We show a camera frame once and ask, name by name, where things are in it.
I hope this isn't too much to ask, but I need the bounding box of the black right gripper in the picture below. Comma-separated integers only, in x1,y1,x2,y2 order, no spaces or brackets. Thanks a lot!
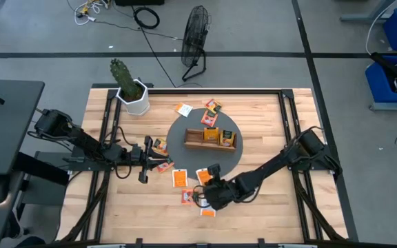
203,164,243,211

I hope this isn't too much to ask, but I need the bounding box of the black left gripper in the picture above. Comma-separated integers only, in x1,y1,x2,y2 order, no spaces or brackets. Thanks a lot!
129,135,174,185

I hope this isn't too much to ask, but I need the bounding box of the orange and white Tazo packet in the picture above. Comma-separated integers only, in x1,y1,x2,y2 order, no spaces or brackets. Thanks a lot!
172,168,189,188
175,102,194,118
195,167,214,186
199,198,217,218

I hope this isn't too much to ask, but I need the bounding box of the yellow orange Ahmad tea packet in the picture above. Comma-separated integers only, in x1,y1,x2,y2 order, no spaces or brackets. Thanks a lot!
218,130,236,147
152,138,169,156
203,127,220,141

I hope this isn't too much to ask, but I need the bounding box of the red orange Ahmad tea packet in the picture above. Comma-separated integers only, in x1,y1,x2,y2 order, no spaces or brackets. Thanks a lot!
200,110,219,127
181,188,196,206
156,161,175,174
204,99,223,114

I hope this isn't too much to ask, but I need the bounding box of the wooden tea organizer box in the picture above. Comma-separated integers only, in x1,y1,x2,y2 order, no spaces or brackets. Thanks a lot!
183,128,238,152

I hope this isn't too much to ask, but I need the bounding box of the grey round woven placemat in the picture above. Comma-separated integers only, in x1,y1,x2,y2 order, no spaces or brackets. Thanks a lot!
165,107,244,180

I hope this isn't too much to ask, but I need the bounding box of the white plant pot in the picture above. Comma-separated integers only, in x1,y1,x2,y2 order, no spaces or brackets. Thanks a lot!
115,78,151,116

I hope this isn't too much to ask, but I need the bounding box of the green cactus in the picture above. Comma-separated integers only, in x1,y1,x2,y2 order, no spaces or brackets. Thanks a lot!
109,58,144,101

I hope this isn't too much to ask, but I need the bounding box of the black floor fan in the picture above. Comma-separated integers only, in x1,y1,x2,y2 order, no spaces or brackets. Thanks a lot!
180,5,212,83

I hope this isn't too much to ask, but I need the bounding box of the black side desk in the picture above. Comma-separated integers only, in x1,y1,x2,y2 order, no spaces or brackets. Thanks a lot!
0,77,46,175

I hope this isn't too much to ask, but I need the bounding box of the black case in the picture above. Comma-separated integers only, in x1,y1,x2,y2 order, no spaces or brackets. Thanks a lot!
114,0,165,7

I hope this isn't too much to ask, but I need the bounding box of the black floor cable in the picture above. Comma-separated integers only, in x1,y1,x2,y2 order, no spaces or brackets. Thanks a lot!
94,19,205,89

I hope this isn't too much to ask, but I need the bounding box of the black aluminium table frame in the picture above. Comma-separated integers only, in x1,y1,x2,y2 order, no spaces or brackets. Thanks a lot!
55,82,360,248

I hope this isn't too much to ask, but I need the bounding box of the coiled black cable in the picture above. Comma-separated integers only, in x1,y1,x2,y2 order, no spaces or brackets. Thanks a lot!
132,6,161,30

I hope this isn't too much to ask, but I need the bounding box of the white cable bundle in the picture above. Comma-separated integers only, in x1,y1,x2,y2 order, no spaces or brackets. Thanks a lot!
66,0,112,27

